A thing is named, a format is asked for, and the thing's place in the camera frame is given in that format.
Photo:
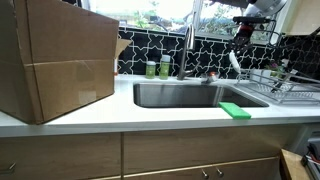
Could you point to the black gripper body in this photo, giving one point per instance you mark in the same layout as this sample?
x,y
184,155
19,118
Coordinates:
x,y
245,31

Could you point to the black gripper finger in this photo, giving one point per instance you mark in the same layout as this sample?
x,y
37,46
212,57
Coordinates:
x,y
234,46
243,45

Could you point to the white sponge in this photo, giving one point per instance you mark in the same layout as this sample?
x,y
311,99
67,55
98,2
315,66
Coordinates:
x,y
235,62

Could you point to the green sponge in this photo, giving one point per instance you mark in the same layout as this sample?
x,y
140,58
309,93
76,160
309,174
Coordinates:
x,y
235,110

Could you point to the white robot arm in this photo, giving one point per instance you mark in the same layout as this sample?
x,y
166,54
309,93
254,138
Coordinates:
x,y
265,6

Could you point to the red topped metal sink fixture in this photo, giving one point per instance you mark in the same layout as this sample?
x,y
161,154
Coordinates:
x,y
210,77

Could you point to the stainless steel sink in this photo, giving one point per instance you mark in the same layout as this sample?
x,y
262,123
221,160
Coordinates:
x,y
186,96

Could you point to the white utensil holder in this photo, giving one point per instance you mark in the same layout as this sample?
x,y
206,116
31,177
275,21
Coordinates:
x,y
260,74

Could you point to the small pink flower plant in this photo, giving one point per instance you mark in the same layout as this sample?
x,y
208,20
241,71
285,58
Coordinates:
x,y
275,65

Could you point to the steel gooseneck faucet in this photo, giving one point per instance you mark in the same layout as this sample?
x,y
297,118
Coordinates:
x,y
188,43

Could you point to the metal dish drying rack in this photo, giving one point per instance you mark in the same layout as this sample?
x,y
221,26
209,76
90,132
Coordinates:
x,y
283,90

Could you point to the tall green soap bottle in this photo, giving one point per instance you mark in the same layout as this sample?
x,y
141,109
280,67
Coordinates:
x,y
164,68

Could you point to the short green soap bottle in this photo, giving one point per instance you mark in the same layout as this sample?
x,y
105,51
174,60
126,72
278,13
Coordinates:
x,y
150,70

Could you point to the round metal cabinet knob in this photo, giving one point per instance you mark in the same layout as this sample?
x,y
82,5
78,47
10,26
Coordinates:
x,y
205,173
219,172

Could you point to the wooden robot platform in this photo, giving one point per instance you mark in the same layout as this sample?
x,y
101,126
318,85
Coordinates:
x,y
293,165

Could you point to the dark equipment beside platform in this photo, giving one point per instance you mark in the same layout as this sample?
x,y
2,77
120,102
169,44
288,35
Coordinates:
x,y
313,156

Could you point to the wooden base cabinet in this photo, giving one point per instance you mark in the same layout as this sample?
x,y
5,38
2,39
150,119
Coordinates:
x,y
150,153

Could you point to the large cardboard box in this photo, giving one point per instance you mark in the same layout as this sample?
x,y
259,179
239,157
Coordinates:
x,y
60,60

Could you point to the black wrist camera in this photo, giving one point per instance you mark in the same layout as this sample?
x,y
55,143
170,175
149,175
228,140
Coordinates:
x,y
251,19

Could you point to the window with white frame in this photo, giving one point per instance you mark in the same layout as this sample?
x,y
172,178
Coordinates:
x,y
160,13

